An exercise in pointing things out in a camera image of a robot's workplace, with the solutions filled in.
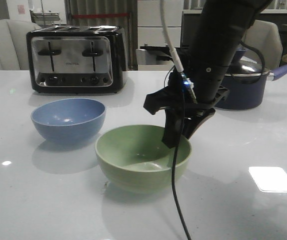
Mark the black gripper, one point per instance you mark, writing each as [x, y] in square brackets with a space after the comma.
[196, 91]

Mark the green bowl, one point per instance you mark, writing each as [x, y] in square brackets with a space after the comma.
[134, 158]

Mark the blue bowl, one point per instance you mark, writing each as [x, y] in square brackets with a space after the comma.
[70, 121]

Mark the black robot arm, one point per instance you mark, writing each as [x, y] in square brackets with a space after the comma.
[222, 26]

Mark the dark blue saucepan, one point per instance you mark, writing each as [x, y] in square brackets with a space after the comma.
[246, 92]

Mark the glass pot lid blue knob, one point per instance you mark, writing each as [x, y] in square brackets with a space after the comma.
[241, 68]

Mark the white drawer cabinet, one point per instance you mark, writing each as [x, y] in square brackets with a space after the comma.
[149, 26]

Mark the beige chair on right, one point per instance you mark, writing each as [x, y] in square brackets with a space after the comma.
[265, 37]

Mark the beige chair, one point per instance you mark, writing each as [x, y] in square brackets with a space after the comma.
[265, 37]
[13, 44]

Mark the black chrome four-slot toaster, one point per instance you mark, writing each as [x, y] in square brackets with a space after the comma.
[77, 59]

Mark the dark counter with white top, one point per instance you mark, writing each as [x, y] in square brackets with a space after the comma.
[192, 18]

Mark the stanchion with red belt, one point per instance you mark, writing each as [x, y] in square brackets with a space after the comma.
[106, 12]

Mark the beige chair on left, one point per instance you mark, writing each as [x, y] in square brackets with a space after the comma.
[13, 44]

